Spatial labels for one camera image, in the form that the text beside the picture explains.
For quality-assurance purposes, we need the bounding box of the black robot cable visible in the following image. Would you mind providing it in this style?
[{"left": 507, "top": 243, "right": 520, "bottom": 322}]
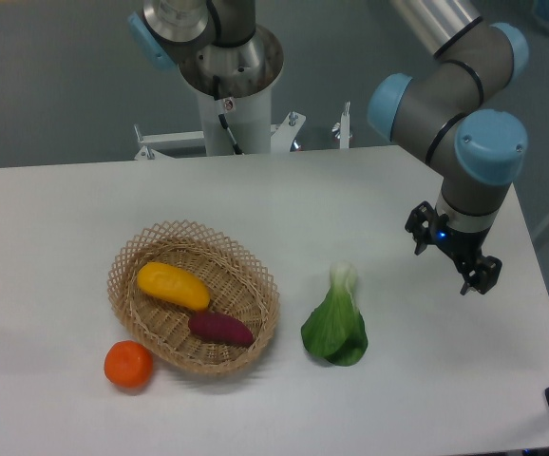
[{"left": 212, "top": 75, "right": 245, "bottom": 156}]

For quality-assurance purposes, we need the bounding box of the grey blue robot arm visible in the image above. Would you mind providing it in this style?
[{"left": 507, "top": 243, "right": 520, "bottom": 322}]
[{"left": 127, "top": 1, "right": 529, "bottom": 294}]

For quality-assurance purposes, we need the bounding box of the woven wicker basket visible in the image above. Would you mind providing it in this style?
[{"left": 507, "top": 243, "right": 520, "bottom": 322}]
[{"left": 107, "top": 220, "right": 279, "bottom": 375}]

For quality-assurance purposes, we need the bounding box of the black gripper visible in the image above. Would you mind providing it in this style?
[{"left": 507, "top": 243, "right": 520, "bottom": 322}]
[{"left": 405, "top": 201, "right": 502, "bottom": 295}]

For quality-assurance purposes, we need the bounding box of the white bracket with bolt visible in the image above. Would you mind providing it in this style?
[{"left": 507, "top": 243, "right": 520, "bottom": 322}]
[{"left": 331, "top": 101, "right": 353, "bottom": 149}]

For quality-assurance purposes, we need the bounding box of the orange tangerine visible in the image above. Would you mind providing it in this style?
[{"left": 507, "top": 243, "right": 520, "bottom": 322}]
[{"left": 104, "top": 340, "right": 154, "bottom": 390}]

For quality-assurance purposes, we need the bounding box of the green bok choy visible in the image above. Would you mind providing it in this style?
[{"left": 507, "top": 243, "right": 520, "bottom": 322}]
[{"left": 300, "top": 261, "right": 369, "bottom": 367}]

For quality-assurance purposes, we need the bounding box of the purple sweet potato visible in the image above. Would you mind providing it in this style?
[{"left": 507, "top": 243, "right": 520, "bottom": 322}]
[{"left": 188, "top": 312, "right": 254, "bottom": 347}]

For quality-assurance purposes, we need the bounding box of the yellow mango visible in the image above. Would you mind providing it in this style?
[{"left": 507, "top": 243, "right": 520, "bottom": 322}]
[{"left": 137, "top": 262, "right": 211, "bottom": 311}]

